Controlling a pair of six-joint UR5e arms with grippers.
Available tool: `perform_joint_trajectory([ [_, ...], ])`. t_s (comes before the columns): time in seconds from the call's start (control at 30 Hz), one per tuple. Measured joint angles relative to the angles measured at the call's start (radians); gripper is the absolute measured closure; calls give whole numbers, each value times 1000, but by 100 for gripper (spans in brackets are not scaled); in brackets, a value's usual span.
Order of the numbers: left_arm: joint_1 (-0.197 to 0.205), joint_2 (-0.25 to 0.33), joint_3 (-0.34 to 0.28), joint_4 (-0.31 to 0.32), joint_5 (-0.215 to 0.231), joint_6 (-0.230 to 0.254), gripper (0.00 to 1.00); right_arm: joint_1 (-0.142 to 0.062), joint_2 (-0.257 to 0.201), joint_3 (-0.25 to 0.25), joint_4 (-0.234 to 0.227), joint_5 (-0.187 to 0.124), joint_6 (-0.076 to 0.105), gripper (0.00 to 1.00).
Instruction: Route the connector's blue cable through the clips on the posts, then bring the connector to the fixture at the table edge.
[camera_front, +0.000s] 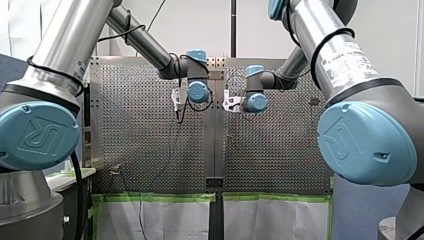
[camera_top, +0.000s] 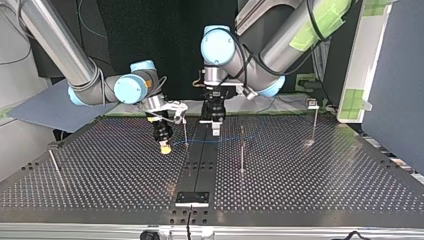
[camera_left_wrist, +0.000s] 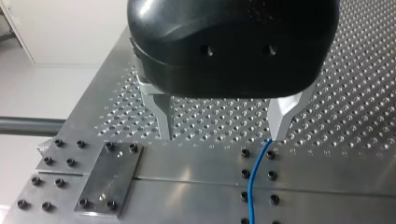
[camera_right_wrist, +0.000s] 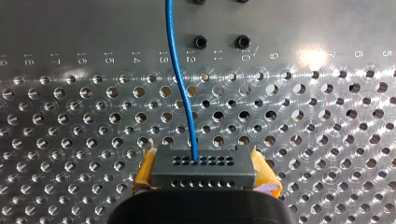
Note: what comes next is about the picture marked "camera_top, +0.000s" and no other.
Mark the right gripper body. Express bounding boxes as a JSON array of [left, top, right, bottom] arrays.
[[151, 114, 175, 143]]

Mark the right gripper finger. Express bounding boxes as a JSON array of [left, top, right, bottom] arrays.
[[159, 140, 173, 156]]

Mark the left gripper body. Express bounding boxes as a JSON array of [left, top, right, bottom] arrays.
[[199, 91, 228, 125]]

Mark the blue cable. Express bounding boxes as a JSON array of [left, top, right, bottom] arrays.
[[170, 134, 258, 148]]

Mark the connector holder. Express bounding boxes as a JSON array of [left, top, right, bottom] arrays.
[[175, 191, 211, 208]]

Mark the grey board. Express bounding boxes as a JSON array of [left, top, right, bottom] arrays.
[[7, 79, 118, 134]]

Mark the metal post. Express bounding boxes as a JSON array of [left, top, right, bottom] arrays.
[[239, 125, 246, 174], [48, 149, 61, 173], [305, 97, 321, 145], [182, 121, 190, 148]]

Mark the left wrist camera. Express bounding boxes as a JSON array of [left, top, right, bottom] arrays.
[[233, 83, 260, 101]]

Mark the black cable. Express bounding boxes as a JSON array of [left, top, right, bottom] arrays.
[[185, 204, 194, 240], [223, 0, 334, 92], [339, 230, 372, 240]]

